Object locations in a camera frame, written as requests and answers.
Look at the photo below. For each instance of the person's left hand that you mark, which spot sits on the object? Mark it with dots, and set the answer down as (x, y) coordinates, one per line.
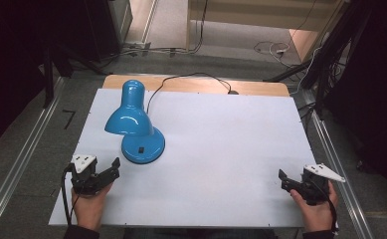
(90, 209)

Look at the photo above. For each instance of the blue desk lamp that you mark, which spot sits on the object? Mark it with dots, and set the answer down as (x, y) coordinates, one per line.
(131, 116)

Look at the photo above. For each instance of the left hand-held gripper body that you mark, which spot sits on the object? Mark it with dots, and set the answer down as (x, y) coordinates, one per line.
(85, 181)

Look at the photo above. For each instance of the dark curtain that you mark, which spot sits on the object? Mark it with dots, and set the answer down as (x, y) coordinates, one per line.
(12, 66)
(373, 99)

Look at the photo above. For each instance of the person's right hand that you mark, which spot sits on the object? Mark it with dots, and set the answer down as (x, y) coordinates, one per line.
(315, 215)

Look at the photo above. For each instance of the black stand legs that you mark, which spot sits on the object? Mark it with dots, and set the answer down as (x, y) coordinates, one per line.
(317, 59)

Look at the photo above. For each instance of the metal floor rail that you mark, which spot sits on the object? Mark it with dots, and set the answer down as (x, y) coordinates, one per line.
(340, 172)
(22, 156)

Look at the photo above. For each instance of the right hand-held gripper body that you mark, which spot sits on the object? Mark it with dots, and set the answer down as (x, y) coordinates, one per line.
(313, 191)

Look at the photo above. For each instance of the light wooden furniture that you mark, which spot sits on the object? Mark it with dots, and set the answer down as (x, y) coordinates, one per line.
(264, 13)

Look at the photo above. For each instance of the white table board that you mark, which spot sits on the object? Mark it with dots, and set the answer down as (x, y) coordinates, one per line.
(214, 149)

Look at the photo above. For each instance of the grey cabinet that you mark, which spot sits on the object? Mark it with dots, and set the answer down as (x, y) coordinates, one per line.
(121, 20)

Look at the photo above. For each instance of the power strip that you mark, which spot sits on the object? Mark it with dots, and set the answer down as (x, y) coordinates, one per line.
(137, 46)

